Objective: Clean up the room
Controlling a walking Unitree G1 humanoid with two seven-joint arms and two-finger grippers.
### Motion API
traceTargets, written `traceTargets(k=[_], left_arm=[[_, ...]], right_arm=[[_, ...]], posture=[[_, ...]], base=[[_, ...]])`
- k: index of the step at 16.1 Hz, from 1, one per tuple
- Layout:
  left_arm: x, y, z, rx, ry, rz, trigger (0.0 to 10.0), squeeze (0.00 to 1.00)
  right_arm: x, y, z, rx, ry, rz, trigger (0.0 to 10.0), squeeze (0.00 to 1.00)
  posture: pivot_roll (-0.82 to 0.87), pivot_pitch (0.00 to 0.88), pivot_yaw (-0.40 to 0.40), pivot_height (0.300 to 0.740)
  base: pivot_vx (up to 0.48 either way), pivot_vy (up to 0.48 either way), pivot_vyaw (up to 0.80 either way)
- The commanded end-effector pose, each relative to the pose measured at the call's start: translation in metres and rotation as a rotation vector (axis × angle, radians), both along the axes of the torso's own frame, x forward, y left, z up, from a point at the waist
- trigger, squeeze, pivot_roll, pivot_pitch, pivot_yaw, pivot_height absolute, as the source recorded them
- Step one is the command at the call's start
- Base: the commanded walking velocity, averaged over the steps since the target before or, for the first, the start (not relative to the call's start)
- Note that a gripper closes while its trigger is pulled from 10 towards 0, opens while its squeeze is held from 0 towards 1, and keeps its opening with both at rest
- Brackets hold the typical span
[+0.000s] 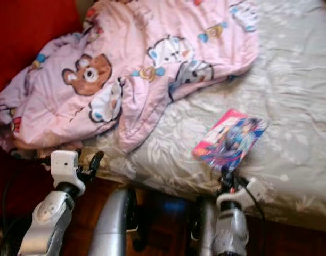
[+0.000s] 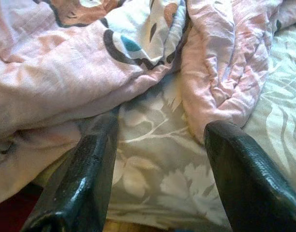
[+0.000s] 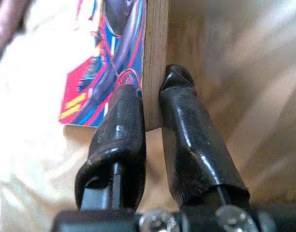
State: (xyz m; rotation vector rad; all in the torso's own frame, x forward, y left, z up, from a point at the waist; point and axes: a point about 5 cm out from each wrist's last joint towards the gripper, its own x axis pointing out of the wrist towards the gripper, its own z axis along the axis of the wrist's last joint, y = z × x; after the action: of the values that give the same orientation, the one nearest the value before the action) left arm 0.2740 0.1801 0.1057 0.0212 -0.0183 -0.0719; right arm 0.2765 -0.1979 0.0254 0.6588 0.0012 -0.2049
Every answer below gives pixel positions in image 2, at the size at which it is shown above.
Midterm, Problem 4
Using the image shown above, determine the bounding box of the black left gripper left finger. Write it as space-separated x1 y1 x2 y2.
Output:
21 113 119 232

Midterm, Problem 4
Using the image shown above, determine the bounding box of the pink cartoon bear blanket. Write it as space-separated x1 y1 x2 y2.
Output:
0 0 284 206

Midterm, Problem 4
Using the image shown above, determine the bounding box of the grey floral bed sheet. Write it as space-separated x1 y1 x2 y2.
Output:
106 23 296 230

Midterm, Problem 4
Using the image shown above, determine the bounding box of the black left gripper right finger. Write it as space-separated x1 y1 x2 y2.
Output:
204 120 296 232

